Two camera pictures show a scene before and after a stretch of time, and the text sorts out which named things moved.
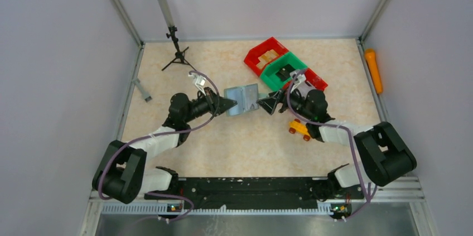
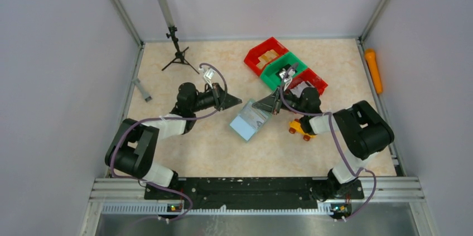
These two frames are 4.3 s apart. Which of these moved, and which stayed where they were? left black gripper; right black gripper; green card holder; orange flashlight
Moved: green card holder
Stayed: orange flashlight; right black gripper; left black gripper
